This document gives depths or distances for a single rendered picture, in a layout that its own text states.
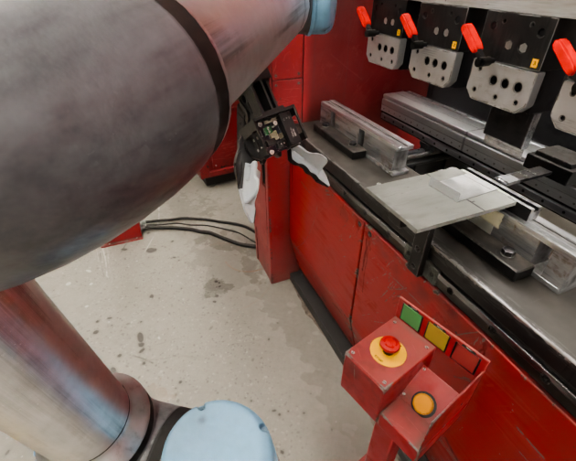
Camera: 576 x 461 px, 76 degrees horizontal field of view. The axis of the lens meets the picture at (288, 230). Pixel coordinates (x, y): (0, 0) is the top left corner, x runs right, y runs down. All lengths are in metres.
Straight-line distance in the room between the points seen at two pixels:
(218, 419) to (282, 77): 1.28
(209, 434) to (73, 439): 0.13
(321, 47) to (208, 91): 1.41
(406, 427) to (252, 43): 0.72
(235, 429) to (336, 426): 1.14
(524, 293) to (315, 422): 0.97
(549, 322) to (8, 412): 0.80
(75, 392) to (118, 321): 1.67
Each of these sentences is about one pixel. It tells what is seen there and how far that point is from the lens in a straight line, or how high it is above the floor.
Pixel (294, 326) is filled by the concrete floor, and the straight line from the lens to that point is 1.83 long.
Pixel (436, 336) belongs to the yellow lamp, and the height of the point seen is 0.81.
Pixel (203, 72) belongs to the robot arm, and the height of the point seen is 1.38.
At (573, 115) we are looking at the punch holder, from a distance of 0.81.
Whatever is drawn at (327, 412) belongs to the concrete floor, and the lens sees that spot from 1.61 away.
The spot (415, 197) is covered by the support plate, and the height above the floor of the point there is 1.00.
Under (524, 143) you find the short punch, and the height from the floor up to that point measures 1.12.
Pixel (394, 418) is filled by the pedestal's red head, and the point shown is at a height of 0.70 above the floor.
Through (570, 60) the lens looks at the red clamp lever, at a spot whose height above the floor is 1.29.
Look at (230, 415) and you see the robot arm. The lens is 0.47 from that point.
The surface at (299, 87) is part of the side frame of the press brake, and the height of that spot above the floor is 1.02.
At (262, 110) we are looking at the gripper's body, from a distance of 0.54.
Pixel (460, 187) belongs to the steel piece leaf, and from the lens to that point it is 0.93.
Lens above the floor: 1.41
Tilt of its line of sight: 36 degrees down
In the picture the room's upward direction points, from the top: straight up
